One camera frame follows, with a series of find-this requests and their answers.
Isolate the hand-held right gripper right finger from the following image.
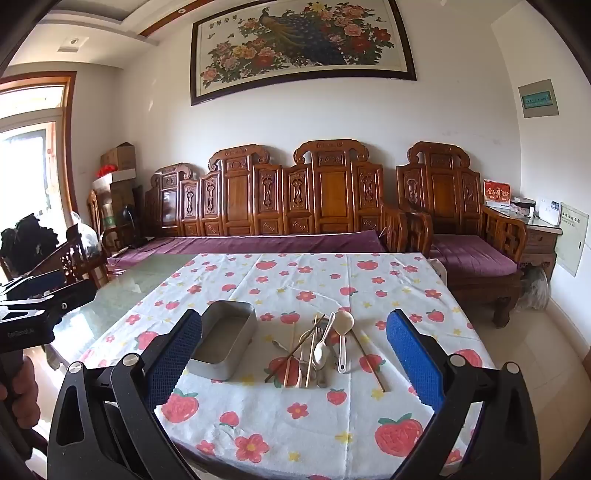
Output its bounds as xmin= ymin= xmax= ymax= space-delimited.
xmin=385 ymin=309 xmax=541 ymax=480

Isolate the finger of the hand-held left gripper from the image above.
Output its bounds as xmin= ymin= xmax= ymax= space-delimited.
xmin=0 ymin=269 xmax=65 ymax=303
xmin=44 ymin=279 xmax=99 ymax=330

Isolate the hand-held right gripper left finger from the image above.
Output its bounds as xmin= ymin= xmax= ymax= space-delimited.
xmin=46 ymin=308 xmax=204 ymax=480

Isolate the grey metal tin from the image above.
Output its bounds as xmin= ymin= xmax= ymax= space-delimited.
xmin=188 ymin=300 xmax=257 ymax=382

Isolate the dark brown chopstick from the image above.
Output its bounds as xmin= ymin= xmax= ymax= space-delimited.
xmin=264 ymin=320 xmax=326 ymax=384
xmin=350 ymin=328 xmax=387 ymax=394

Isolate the large white spoon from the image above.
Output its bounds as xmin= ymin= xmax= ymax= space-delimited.
xmin=334 ymin=309 xmax=356 ymax=374

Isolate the small white spoon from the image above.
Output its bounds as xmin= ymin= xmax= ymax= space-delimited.
xmin=310 ymin=323 xmax=331 ymax=372

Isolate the person's left hand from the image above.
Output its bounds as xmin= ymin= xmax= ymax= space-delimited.
xmin=0 ymin=356 xmax=37 ymax=416

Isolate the carved wooden chair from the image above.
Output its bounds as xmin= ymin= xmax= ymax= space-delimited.
xmin=28 ymin=224 xmax=109 ymax=289

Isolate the black cloth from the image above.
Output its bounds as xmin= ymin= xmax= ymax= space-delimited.
xmin=0 ymin=213 xmax=60 ymax=278

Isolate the filled clear plastic bag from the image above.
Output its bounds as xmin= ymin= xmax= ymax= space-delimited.
xmin=69 ymin=211 xmax=103 ymax=257

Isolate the glass-top table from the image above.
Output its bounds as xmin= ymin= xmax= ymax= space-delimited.
xmin=28 ymin=253 xmax=200 ymax=370

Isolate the round-back wooden chair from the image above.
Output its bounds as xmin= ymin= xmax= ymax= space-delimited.
xmin=87 ymin=189 xmax=139 ymax=256

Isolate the square purple seat cushion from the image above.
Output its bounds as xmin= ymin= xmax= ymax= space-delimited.
xmin=429 ymin=233 xmax=518 ymax=278

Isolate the white box with red contents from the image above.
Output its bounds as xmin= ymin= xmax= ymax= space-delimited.
xmin=92 ymin=167 xmax=137 ymax=191

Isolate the strawberry print tablecloth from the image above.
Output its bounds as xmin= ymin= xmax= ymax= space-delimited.
xmin=60 ymin=251 xmax=497 ymax=480

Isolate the long purple seat cushion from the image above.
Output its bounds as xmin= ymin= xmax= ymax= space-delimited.
xmin=107 ymin=231 xmax=389 ymax=278

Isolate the small brown cardboard box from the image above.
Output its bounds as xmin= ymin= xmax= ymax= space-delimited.
xmin=100 ymin=142 xmax=137 ymax=172

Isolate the wooden side table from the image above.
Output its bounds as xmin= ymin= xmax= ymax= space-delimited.
xmin=522 ymin=210 xmax=561 ymax=282

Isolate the long carved wooden sofa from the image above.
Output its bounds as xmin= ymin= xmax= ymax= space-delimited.
xmin=143 ymin=141 xmax=409 ymax=273

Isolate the carved wooden armchair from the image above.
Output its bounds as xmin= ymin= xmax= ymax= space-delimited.
xmin=394 ymin=141 xmax=529 ymax=328

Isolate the white card box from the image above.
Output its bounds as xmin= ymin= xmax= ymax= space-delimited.
xmin=538 ymin=199 xmax=562 ymax=227

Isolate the framed peacock painting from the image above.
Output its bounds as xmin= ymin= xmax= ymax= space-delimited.
xmin=190 ymin=0 xmax=417 ymax=107

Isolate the wooden door frame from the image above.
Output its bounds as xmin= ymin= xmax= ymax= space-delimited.
xmin=0 ymin=71 xmax=79 ymax=217

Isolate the white wall panel door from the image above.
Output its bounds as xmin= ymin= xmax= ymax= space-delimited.
xmin=554 ymin=203 xmax=590 ymax=278

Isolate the grey wall box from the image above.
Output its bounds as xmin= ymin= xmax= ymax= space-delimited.
xmin=517 ymin=78 xmax=560 ymax=120

